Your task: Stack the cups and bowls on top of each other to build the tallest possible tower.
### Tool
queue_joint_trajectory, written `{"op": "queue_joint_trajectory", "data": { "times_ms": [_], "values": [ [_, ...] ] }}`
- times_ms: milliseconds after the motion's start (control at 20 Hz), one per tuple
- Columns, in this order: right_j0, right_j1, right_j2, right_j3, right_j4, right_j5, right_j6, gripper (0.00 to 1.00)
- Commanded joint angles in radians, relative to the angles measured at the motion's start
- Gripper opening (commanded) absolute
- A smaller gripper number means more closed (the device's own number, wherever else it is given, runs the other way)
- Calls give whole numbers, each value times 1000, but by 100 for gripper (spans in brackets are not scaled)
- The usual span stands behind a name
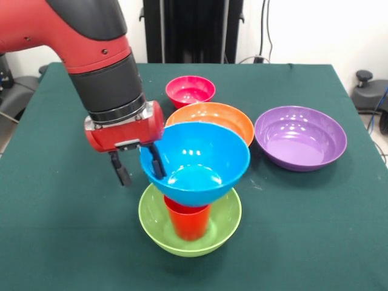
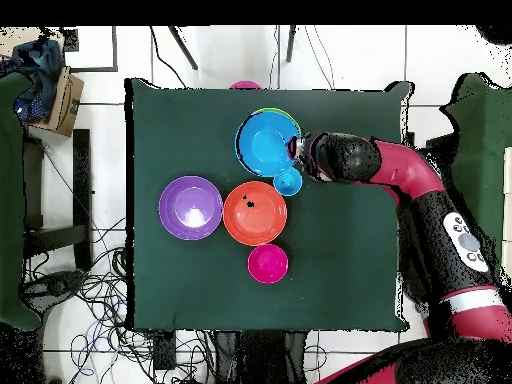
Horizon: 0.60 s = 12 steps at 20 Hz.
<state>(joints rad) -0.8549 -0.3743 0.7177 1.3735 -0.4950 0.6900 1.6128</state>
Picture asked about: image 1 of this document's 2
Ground orange bowl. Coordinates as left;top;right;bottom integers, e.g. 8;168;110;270
165;102;255;148

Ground purple bowl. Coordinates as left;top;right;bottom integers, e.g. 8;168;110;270
254;105;347;173

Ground blue bowl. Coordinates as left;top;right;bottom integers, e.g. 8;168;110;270
139;121;252;209

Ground black chair base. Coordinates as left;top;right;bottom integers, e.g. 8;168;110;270
350;70;388;115
0;54;49;122

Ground dark green table cloth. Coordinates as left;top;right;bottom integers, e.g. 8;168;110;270
0;62;388;291

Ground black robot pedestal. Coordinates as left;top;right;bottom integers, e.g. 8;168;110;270
139;0;245;64

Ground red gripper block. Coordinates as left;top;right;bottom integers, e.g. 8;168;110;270
84;99;167;187

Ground black wall cable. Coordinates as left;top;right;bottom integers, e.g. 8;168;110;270
259;0;273;63

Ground small pink bowl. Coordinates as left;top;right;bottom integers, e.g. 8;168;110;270
165;75;216;109

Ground green bowl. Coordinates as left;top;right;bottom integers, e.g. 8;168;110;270
138;182;243;258

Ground red cup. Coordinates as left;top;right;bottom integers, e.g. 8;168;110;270
163;195;213;242

